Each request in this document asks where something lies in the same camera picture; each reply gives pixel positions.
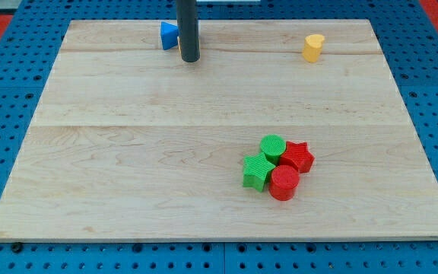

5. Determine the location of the blue triangle block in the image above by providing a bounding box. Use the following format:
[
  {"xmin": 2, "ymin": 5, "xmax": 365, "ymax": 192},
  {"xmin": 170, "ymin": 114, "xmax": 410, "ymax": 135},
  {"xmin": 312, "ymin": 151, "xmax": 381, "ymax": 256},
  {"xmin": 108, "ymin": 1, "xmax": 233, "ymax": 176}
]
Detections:
[{"xmin": 160, "ymin": 21, "xmax": 179, "ymax": 50}]

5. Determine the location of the yellow block behind rod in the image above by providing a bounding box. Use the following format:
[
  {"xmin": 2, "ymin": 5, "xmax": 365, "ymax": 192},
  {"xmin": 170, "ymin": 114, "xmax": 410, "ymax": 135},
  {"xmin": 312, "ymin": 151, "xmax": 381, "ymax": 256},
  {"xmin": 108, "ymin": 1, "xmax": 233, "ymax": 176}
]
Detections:
[{"xmin": 177, "ymin": 37, "xmax": 182, "ymax": 55}]

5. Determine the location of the red cylinder block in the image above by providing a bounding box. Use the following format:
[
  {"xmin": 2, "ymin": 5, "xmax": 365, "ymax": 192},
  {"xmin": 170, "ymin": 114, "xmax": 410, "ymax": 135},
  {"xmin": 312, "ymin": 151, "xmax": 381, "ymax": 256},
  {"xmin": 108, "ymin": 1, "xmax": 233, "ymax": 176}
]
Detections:
[{"xmin": 268, "ymin": 165, "xmax": 300, "ymax": 201}]

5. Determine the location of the green cylinder block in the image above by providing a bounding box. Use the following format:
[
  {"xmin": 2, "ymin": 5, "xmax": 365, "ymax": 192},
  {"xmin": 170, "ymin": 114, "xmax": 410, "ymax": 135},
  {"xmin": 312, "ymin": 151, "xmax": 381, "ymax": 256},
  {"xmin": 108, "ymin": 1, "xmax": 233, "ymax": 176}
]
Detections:
[{"xmin": 259, "ymin": 135, "xmax": 286, "ymax": 165}]

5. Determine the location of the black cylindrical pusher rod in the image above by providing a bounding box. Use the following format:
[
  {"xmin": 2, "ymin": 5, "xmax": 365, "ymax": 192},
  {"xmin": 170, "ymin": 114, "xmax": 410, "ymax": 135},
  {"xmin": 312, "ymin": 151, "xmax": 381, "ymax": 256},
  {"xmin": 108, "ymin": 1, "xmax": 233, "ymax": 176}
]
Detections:
[{"xmin": 176, "ymin": 0, "xmax": 200, "ymax": 62}]

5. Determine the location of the red star block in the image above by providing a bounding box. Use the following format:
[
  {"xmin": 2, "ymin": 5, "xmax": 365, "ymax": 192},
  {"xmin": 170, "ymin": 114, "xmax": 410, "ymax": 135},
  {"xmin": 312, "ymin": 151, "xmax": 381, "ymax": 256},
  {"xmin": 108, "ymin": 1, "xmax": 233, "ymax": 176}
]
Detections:
[{"xmin": 278, "ymin": 141, "xmax": 315, "ymax": 174}]

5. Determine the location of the wooden board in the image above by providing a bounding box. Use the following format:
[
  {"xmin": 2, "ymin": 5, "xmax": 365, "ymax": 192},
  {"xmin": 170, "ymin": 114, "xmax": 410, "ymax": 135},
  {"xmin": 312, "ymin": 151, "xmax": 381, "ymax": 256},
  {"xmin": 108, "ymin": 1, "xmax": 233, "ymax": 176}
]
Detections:
[{"xmin": 0, "ymin": 20, "xmax": 438, "ymax": 243}]

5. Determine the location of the green star block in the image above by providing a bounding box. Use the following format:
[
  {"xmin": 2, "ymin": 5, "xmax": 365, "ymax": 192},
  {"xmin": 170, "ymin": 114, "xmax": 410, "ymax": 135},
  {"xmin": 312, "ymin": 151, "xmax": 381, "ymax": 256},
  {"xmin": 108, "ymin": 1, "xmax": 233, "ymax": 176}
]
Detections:
[{"xmin": 243, "ymin": 152, "xmax": 275, "ymax": 193}]

